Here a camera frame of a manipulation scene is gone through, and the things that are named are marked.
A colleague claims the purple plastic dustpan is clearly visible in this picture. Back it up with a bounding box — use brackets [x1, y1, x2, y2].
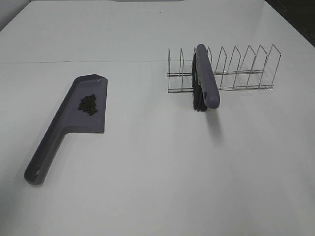
[24, 74, 108, 185]

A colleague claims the purple hand brush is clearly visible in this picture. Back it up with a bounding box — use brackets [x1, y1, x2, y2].
[192, 44, 220, 112]

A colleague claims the pile of coffee beans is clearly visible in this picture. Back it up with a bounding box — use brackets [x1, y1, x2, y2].
[78, 94, 98, 116]

